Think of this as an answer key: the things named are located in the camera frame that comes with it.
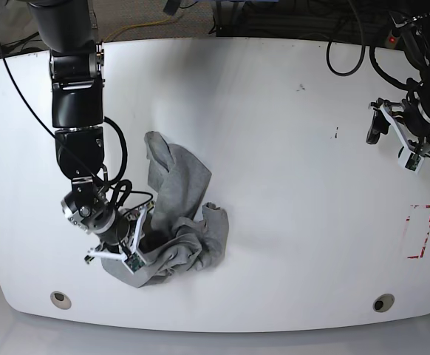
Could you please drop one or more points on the red tape rectangle marker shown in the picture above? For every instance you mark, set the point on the red tape rectangle marker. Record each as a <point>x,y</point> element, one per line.
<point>416,232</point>

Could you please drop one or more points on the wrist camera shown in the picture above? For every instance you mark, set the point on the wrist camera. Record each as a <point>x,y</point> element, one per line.
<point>410,160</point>
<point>134,263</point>

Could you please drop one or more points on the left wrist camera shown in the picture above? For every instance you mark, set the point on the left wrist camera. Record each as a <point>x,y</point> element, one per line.
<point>410,160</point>

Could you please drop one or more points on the black tripod rod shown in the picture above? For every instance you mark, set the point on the black tripod rod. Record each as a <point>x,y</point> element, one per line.
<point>10,47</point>

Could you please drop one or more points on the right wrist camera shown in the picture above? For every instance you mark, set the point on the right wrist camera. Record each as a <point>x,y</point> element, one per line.
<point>134,263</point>

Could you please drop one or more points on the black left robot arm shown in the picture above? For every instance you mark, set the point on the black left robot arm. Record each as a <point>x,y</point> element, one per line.
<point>414,32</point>

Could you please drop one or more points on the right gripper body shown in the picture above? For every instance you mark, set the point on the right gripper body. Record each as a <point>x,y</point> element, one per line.
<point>127,231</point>

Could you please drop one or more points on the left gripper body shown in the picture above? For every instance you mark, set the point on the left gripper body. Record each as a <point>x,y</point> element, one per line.
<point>409,122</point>

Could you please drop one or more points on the power strip with red light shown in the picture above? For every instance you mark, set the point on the power strip with red light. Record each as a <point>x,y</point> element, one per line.
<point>391,40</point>

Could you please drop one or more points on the table cable grommet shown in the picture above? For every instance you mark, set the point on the table cable grommet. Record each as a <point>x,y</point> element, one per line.
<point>383,303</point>
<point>60,300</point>

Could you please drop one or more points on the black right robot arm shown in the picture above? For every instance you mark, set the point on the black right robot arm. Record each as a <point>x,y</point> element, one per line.
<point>95,202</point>

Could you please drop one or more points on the grey T-shirt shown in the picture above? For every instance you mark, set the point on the grey T-shirt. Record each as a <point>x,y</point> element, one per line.
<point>182,233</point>

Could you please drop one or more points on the left table cable grommet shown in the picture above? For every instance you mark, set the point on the left table cable grommet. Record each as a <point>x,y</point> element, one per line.
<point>60,300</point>

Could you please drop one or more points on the right table cable grommet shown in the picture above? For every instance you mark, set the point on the right table cable grommet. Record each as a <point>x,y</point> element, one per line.
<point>383,303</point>

